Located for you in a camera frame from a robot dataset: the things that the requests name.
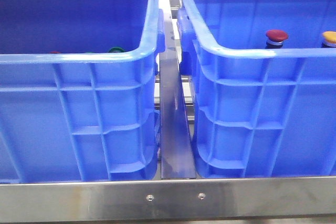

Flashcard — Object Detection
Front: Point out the left blue plastic crate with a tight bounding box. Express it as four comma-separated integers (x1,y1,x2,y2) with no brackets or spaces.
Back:
1,0,165,184

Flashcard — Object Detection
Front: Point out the blue plastic crate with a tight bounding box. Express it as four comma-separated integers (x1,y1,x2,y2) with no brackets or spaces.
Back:
1,0,165,184
179,0,335,178

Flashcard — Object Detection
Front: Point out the steel front rack rail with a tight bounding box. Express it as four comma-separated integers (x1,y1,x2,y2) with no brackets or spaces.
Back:
1,176,335,223

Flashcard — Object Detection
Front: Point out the yellow mushroom push button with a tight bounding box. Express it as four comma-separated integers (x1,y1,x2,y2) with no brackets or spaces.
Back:
321,31,336,48

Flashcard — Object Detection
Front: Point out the red mushroom push button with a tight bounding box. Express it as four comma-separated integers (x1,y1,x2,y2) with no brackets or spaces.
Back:
265,29,289,49

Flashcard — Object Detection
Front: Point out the green mushroom push button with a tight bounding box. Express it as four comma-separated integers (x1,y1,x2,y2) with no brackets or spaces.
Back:
108,46,125,53

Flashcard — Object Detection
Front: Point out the steel centre divider bar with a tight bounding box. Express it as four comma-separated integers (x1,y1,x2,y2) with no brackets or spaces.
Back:
160,9,196,179

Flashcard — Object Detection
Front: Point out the right blue plastic crate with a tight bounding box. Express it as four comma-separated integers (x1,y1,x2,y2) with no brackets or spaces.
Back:
179,0,335,178

